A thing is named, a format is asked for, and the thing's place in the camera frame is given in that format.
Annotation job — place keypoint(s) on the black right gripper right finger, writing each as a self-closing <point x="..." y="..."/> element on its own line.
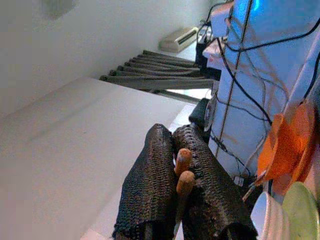
<point x="215" y="200"/>

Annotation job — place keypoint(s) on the black rounded object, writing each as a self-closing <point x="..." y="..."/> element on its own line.
<point x="198" y="112"/>

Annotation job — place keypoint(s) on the orange plate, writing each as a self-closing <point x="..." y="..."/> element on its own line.
<point x="307" y="135"/>

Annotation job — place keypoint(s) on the grey pleated curtain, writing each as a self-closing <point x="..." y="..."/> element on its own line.
<point x="155" y="72"/>

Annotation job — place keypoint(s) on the white bowl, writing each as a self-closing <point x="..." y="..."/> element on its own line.
<point x="267" y="220"/>

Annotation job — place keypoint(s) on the green plate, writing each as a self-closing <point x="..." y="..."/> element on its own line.
<point x="302" y="212"/>

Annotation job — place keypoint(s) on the white wall air conditioner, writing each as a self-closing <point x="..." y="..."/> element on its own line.
<point x="177" y="40"/>

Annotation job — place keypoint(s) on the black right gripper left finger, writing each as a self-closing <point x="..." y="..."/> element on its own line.
<point x="147" y="190"/>

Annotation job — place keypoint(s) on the orange bowl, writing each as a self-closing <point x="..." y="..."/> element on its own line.
<point x="272" y="150"/>

